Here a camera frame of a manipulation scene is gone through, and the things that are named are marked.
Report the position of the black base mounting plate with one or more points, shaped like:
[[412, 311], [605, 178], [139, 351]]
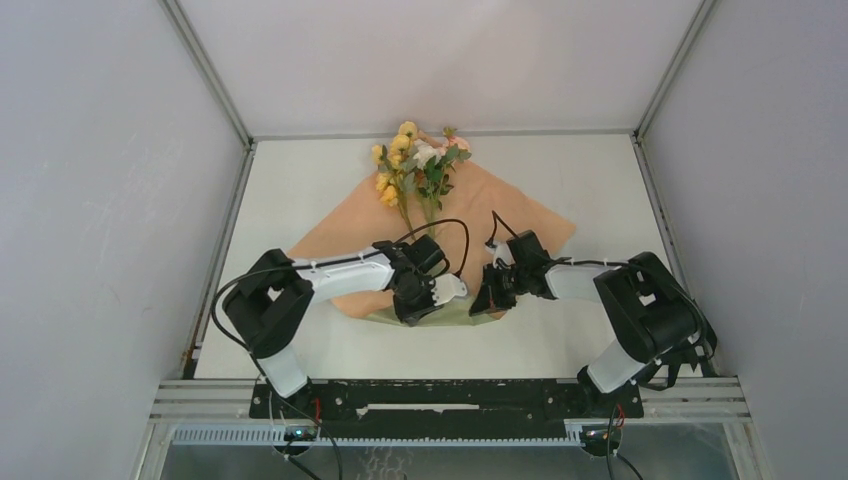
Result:
[[474, 408]]

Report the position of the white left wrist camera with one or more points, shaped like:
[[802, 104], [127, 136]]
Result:
[[448, 287]]

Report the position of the orange wrapping paper sheet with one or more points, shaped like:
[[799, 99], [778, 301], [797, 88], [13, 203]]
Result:
[[374, 212]]

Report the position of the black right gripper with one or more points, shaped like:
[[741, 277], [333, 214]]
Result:
[[490, 297]]

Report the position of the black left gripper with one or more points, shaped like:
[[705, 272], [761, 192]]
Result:
[[408, 316]]

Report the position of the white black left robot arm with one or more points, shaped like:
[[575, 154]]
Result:
[[266, 305]]

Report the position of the white cable duct strip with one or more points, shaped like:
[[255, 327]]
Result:
[[257, 435]]

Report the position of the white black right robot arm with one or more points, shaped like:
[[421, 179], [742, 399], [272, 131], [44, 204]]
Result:
[[655, 321]]

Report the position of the yellow fake flower bunch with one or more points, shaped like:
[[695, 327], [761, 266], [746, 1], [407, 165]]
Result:
[[396, 179]]

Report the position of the aluminium front frame rail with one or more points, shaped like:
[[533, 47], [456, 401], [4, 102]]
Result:
[[708, 400]]

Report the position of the peach white fake flower bunch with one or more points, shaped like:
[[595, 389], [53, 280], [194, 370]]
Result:
[[434, 160]]

